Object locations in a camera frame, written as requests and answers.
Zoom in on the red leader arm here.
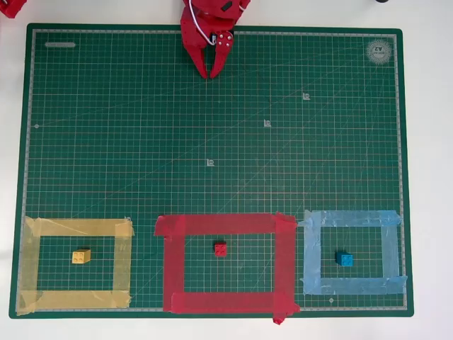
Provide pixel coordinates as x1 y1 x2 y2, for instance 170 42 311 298
0 0 28 18

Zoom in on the yellow tape square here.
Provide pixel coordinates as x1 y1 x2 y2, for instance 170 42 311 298
16 215 135 316

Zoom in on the red tape square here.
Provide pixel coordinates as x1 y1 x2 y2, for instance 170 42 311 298
154 211 301 325

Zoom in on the blue tape square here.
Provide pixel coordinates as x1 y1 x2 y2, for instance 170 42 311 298
297 209 408 295

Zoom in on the yellow cube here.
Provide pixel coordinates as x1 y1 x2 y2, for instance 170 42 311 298
71 249 91 265

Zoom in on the blue cube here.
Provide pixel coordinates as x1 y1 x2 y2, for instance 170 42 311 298
335 250 354 267

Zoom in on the green cutting mat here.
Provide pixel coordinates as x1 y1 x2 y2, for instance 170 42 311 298
8 23 414 319

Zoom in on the white follower servo cable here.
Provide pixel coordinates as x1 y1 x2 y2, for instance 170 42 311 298
189 0 217 46

